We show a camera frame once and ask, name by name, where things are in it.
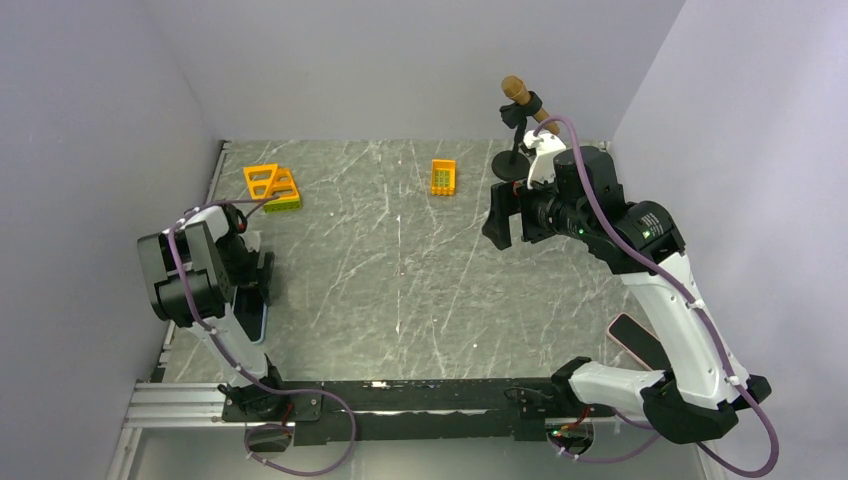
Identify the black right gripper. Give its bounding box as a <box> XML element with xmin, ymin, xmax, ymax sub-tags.
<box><xmin>482</xmin><ymin>169</ymin><xmax>592</xmax><ymax>249</ymax></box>

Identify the pink cased phone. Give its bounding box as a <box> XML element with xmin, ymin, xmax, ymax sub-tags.
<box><xmin>606</xmin><ymin>313</ymin><xmax>671</xmax><ymax>371</ymax></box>

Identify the light blue phone case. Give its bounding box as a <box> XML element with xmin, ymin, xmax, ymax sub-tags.
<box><xmin>233</xmin><ymin>288</ymin><xmax>267</xmax><ymax>344</ymax></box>

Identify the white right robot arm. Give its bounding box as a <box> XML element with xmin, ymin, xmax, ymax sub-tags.
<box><xmin>482</xmin><ymin>147</ymin><xmax>771</xmax><ymax>444</ymax></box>

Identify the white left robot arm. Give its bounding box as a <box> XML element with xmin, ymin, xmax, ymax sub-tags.
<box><xmin>136</xmin><ymin>201</ymin><xmax>288</xmax><ymax>420</ymax></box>

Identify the black microphone stand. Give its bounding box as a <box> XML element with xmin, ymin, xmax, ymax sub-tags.
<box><xmin>491</xmin><ymin>92</ymin><xmax>543</xmax><ymax>182</ymax></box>

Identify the orange toy window block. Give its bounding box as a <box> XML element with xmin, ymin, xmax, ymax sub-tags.
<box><xmin>430</xmin><ymin>158</ymin><xmax>457</xmax><ymax>196</ymax></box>

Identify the brown wooden microphone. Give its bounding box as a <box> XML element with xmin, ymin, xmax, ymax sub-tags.
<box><xmin>500</xmin><ymin>75</ymin><xmax>550</xmax><ymax>128</ymax></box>

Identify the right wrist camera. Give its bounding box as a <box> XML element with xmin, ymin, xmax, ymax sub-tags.
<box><xmin>523</xmin><ymin>131</ymin><xmax>568</xmax><ymax>190</ymax></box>

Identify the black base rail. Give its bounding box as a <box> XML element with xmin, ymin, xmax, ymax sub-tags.
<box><xmin>216</xmin><ymin>378</ymin><xmax>613</xmax><ymax>446</ymax></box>

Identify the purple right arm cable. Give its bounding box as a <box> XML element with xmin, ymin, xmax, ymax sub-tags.
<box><xmin>533</xmin><ymin>114</ymin><xmax>781</xmax><ymax>480</ymax></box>

